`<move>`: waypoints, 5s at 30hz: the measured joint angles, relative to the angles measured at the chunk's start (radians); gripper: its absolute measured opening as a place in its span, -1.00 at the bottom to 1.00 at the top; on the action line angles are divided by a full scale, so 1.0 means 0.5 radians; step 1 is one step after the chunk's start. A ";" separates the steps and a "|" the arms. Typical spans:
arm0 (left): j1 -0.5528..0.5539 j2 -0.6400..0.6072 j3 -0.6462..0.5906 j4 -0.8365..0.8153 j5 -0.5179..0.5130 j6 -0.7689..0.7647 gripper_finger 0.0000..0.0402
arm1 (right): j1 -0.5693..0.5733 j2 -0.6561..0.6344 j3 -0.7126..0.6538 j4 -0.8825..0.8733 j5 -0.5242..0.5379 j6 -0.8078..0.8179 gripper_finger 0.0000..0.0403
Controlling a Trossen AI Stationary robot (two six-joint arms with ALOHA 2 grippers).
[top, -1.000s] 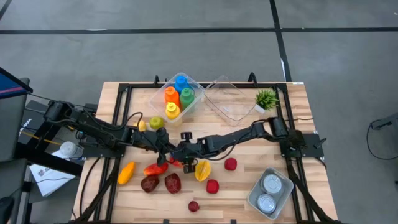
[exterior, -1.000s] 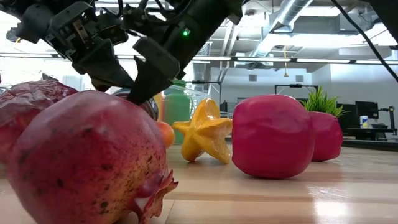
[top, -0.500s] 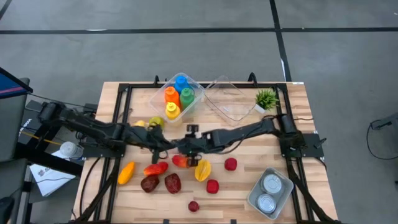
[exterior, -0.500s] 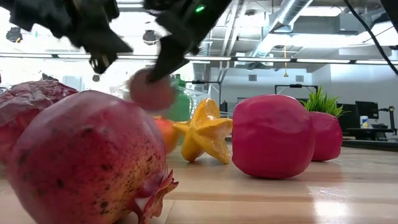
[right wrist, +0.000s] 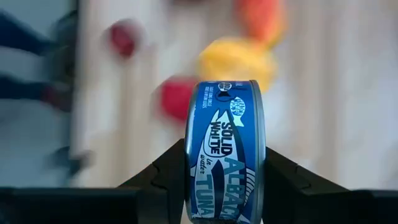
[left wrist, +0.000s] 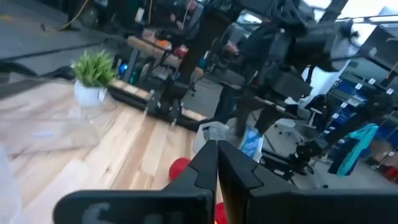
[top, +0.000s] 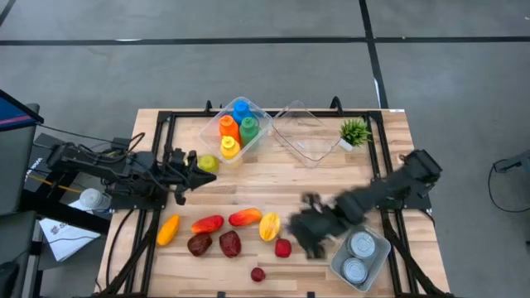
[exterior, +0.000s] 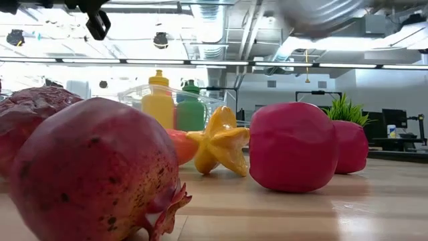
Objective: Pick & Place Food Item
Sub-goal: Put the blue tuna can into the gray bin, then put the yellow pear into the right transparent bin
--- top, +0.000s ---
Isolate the yellow plastic squeeze bottle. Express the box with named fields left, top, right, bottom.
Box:
left=219, top=135, right=242, bottom=161

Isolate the white paper sheet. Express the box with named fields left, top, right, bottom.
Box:
left=39, top=200, right=103, bottom=262

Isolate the grey cabinet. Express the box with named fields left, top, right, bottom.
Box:
left=0, top=103, right=41, bottom=216

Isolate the black case with white lettering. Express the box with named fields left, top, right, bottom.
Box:
left=24, top=132, right=70, bottom=194

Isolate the yellow orange mango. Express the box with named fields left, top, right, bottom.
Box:
left=157, top=214, right=182, bottom=248

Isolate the black hanging cable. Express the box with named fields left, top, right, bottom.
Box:
left=105, top=209, right=136, bottom=289

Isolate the black floor cable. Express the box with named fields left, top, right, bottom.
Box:
left=487, top=156, right=530, bottom=214

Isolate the grey rectangular tray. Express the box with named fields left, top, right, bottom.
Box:
left=329, top=225, right=393, bottom=293

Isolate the blue plastic squeeze bottle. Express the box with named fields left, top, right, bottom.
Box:
left=231, top=100, right=253, bottom=125

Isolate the black aluminium table frame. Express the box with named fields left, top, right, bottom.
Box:
left=97, top=95, right=456, bottom=298

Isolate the red speckled pomegranate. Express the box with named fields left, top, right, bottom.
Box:
left=219, top=229, right=243, bottom=259

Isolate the silver tin can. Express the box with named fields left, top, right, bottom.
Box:
left=340, top=257, right=369, bottom=285
left=346, top=230, right=377, bottom=260

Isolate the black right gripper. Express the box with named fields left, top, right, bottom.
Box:
left=287, top=192, right=354, bottom=260

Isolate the dark red wrinkled fruit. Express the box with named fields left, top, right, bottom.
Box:
left=186, top=233, right=213, bottom=257

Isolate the small green potted plant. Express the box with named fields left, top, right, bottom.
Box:
left=338, top=118, right=373, bottom=152

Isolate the thin yellow rod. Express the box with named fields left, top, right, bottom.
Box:
left=25, top=172, right=83, bottom=195

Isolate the yellow starfruit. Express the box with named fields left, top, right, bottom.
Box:
left=258, top=211, right=282, bottom=243

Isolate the red apple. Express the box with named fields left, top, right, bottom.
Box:
left=274, top=238, right=292, bottom=259

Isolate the clear plastic bin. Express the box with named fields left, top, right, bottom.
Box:
left=198, top=96, right=274, bottom=166
left=271, top=100, right=343, bottom=169

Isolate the red orange mango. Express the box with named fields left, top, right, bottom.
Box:
left=190, top=214, right=225, bottom=235
left=228, top=207, right=263, bottom=228

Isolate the green apple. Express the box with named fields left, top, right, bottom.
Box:
left=196, top=154, right=220, bottom=174

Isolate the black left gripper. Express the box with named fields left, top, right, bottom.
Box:
left=162, top=150, right=218, bottom=206

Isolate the orange plastic squeeze bottle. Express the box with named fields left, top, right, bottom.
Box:
left=218, top=114, right=241, bottom=144

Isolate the monitor with blue screen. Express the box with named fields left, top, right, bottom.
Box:
left=0, top=89, right=46, bottom=133

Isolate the green plastic squeeze bottle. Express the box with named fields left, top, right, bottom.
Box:
left=238, top=117, right=261, bottom=146

